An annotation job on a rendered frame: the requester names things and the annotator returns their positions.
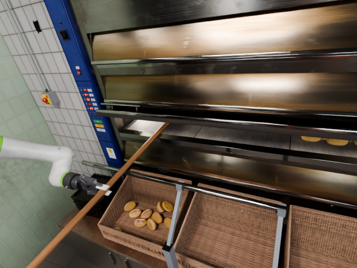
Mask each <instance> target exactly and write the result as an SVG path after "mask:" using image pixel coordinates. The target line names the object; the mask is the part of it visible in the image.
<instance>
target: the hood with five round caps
mask: <svg viewBox="0 0 357 268"><path fill-rule="evenodd" d="M75 1H76V4H77V6H78V9H79V13H80V16H81V19H82V22H83V25H84V28H85V31H86V33H87V34H89V33H94V32H102V31H110V30H118V29H126V28H134V27H142V26H150V25H154V24H163V23H171V22H179V21H186V20H195V19H203V18H210V17H216V16H223V15H231V14H239V13H248V12H255V11H263V10H271V9H279V8H284V7H292V6H300V5H308V4H316V3H324V2H332V1H340V0H75Z"/></svg>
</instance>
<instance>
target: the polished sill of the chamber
mask: <svg viewBox="0 0 357 268"><path fill-rule="evenodd" d="M119 133H120V136H121V137H125V138H133V139H140V140H148V139H149V138H150V137H151V136H152V135H153V134H154V132H146V131H138V130H129V129H123V130H122V131H120V132H119ZM153 141H154V142H159V143H166V144H173V145H180V146H188V147H195V148H202V149H209V150H216V151H221V152H228V153H235V154H242V155H249V156H256V157H264V158H271V159H275V160H282V161H290V162H297V163H304V164H311V165H318V166H325V167H330V168H337V169H345V170H351V171H357V158H355V157H346V156H338V155H329V154H321V153H313V152H304V151H299V150H290V149H282V148H273V147H265V146H257V145H248V144H240V143H232V142H226V141H218V140H210V139H201V138H193V137H185V136H176V135H168V134H163V133H160V134H159V135H158V136H157V137H156V138H155V139H154V140H153Z"/></svg>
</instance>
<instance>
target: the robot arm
mask: <svg viewBox="0 0 357 268"><path fill-rule="evenodd" d="M0 159H23V160H36V161H45V162H52V163H53V165H52V169H51V171H50V174H49V177H48V179H49V182H50V184H52V185H53V186H55V187H64V188H68V189H72V190H76V189H77V190H81V189H83V190H86V191H87V194H88V195H89V194H91V195H96V194H97V193H98V192H99V191H100V190H101V189H102V190H107V189H108V188H109V186H108V185H104V184H102V183H99V182H97V179H94V178H91V177H88V176H86V175H84V174H82V173H81V174H78V173H74V172H71V166H72V163H73V159H74V151H73V149H72V148H70V147H67V146H53V145H44V144H37V143H31V142H28V141H23V140H18V139H14V138H11V137H7V136H4V135H2V136H0ZM111 192H112V191H110V190H107V192H106V193H105V194H104V195H106V196H109V195H110V193H111Z"/></svg>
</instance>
